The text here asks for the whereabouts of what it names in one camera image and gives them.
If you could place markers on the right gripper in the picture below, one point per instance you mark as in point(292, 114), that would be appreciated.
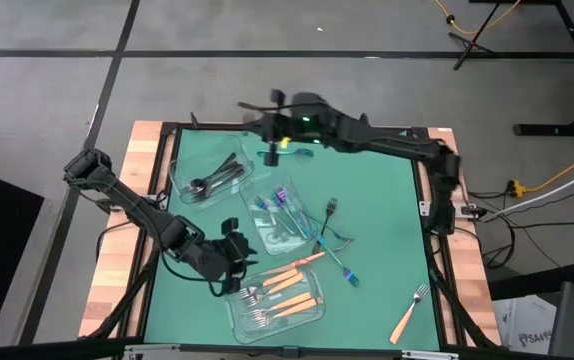
point(277, 130)

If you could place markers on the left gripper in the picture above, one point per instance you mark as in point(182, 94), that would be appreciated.
point(232, 260)

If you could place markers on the teal iridescent fork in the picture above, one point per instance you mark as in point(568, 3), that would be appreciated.
point(299, 152)

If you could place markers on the purple-headed iridescent fork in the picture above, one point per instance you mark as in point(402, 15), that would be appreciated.
point(281, 195)

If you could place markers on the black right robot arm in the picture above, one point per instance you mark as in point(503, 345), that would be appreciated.
point(392, 145)

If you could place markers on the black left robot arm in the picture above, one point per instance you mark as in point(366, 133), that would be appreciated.
point(132, 205)

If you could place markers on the clear plastic bin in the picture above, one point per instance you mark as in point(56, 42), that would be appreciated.
point(192, 155)
point(267, 335)
point(277, 245)

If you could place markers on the green table mat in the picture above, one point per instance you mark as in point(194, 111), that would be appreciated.
point(367, 320)

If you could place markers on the black tripod stand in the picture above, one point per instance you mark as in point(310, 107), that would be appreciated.
point(469, 42)

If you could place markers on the white cardboard box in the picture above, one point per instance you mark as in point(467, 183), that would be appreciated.
point(527, 325)

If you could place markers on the black table frame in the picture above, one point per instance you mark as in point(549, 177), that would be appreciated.
point(217, 126)

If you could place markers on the black rig frame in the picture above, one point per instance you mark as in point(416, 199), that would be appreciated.
point(227, 350)

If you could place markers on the black desk frame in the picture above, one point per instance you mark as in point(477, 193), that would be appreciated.
point(557, 129)

